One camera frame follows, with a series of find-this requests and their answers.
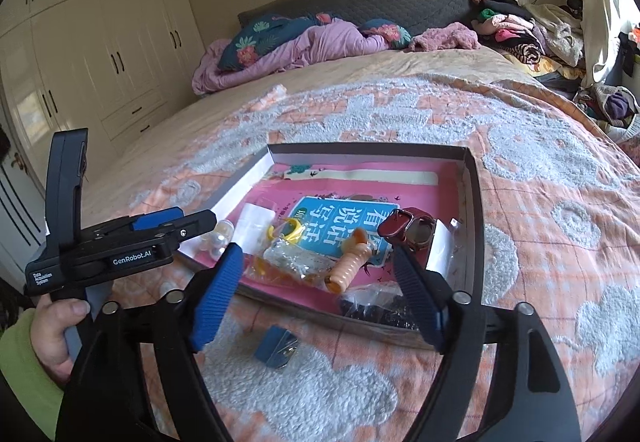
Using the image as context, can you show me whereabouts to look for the purple blanket and floral pillow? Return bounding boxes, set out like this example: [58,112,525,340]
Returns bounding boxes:
[191,17,392,96]

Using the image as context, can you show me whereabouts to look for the shallow cardboard box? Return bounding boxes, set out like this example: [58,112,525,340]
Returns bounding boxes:
[177,142,488,351]

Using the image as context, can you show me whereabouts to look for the bag of dark beads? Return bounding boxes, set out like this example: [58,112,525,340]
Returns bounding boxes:
[339,283,427,331]

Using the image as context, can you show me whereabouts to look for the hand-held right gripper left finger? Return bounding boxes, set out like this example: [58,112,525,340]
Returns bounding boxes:
[55,243,245,442]

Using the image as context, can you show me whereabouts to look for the small blue packet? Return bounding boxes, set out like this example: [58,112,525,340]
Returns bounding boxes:
[253,323,301,371]

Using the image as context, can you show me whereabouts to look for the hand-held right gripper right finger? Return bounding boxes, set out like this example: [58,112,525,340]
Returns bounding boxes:
[392,247,581,442]

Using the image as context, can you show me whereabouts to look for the clear pearl hair clip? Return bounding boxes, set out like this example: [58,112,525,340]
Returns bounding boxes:
[199,218,237,264]

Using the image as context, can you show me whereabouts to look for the white earring card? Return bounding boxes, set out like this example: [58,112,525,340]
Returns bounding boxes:
[426,218,464,274]

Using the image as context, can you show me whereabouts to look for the person's left hand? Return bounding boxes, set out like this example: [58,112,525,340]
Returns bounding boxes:
[30,294,93,390]

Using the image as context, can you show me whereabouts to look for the yellow ring toy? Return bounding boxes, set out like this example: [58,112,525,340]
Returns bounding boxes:
[269,216,307,244]

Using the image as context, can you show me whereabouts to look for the pile of clothes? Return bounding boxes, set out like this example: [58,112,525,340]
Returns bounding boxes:
[469,0,587,89]

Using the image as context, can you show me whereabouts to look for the cream curtain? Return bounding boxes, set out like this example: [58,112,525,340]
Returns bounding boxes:
[564,0,632,89]

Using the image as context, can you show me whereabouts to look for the beige bed sheet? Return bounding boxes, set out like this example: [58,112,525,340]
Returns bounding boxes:
[145,43,553,139]

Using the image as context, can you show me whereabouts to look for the brown sunglasses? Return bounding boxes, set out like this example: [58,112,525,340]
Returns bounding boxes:
[377,206,439,254]

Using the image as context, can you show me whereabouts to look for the small floral pillow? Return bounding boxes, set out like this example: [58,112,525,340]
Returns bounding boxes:
[357,18,414,51]

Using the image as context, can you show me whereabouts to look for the clear plastic accessory bag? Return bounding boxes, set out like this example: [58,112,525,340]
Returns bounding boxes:
[251,238,334,286]

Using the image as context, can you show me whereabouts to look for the pink book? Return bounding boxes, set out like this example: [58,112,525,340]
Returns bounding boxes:
[240,161,463,319]

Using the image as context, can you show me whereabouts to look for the cream wardrobe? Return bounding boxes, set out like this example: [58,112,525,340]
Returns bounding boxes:
[0,0,207,159]

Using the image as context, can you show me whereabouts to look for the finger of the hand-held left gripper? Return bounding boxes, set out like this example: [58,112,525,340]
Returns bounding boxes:
[161,209,219,249]
[131,206,185,231]

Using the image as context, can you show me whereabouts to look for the large floral pillow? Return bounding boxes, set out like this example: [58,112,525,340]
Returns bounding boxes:
[217,12,327,71]

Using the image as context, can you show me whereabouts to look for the pink fuzzy garment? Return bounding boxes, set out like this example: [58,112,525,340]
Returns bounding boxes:
[407,21,482,54]

